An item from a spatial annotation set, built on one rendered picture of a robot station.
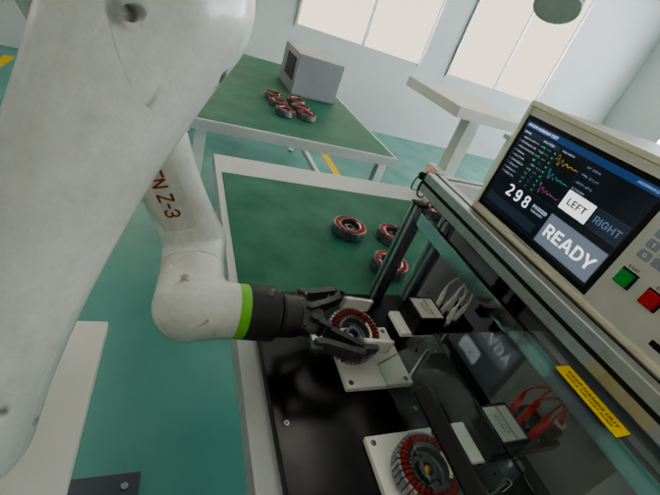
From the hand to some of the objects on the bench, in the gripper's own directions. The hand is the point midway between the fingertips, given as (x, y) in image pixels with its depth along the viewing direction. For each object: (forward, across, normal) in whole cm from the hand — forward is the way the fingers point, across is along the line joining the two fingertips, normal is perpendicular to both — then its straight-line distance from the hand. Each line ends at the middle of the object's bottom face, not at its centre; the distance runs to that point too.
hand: (371, 324), depth 75 cm
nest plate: (+3, +1, -9) cm, 9 cm away
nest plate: (+3, +25, -9) cm, 27 cm away
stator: (-3, 0, -5) cm, 6 cm away
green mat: (+26, -51, -8) cm, 58 cm away
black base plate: (+5, +13, -11) cm, 18 cm away
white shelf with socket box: (+61, -77, -4) cm, 98 cm away
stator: (+25, -32, -8) cm, 41 cm away
